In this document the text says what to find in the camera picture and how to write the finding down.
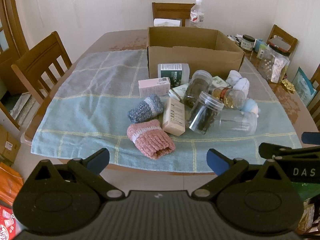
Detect clear bag of white sachets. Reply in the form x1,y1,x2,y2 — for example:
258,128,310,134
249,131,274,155
270,51,291,84

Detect clear plastic water bottle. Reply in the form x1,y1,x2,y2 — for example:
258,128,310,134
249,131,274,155
189,0,205,28

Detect clear drinking glass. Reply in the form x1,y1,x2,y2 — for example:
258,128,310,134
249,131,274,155
219,110,258,136

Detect orange bag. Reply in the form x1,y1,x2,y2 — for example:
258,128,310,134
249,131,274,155
0,162,24,205

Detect clear jar of dark tea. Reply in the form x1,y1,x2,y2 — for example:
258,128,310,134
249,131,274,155
183,69,213,108

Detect amber jar with yellow capsules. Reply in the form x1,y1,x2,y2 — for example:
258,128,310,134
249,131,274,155
211,86,246,110

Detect teal printed packet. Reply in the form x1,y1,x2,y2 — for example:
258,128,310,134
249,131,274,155
291,67,317,107

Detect green packet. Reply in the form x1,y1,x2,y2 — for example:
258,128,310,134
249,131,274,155
292,182,320,202

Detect white socks with blue bands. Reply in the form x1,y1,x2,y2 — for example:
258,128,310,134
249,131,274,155
226,69,250,97

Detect dark flat box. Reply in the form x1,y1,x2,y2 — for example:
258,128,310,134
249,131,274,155
269,37,291,55

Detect yellow bag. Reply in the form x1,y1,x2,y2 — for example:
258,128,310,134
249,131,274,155
297,200,317,232

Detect green white tissue pack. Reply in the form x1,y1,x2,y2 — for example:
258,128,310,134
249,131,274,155
168,84,190,101
212,76,227,88

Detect green white small carton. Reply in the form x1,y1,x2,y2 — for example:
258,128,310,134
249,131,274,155
257,44,268,60

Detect scattered pens and papers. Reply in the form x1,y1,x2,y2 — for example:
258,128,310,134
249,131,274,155
227,33,242,46

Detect blue green checkered towel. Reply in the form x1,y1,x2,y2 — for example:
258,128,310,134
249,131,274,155
31,49,303,174

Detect white tissue packet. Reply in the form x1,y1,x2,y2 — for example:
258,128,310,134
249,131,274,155
153,18,181,27

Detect light blue soft toy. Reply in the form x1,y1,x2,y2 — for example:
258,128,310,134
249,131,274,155
240,98,260,116

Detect red printed package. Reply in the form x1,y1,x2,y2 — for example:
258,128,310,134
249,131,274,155
0,204,19,240

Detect beige rectangular carton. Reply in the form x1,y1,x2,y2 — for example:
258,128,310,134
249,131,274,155
162,97,186,136

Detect pink knitted sleeve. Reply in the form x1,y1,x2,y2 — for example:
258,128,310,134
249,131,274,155
127,119,176,159

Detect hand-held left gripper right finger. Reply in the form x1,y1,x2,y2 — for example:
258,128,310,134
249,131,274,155
191,148,292,202

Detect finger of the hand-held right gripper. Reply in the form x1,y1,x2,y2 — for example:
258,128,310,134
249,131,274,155
259,142,320,160
301,132,320,144

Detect clear jar with dark sticks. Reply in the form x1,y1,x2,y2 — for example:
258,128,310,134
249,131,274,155
186,91,225,135

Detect glass jar with dark lid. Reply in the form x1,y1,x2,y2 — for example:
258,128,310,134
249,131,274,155
241,34,256,53

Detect small cardboard carton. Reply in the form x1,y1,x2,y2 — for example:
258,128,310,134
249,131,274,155
0,124,21,166

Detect small pink carton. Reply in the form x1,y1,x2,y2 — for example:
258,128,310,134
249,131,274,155
138,77,171,97

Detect clear polka dot bag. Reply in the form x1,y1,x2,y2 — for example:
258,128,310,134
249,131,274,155
259,44,280,82

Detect gold foil decoration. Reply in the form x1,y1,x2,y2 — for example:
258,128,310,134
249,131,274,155
281,78,296,93

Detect blue grey knitted sleeve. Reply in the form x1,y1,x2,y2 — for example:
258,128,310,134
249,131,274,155
127,94,165,124

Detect stack of papers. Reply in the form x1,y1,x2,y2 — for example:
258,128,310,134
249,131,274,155
11,91,38,120

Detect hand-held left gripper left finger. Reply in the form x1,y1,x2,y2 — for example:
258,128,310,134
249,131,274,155
30,148,125,202

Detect white plastic bottle green label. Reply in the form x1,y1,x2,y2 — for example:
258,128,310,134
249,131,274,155
157,63,190,85

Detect brown cardboard box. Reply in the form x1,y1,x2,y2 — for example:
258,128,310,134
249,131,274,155
147,26,245,79

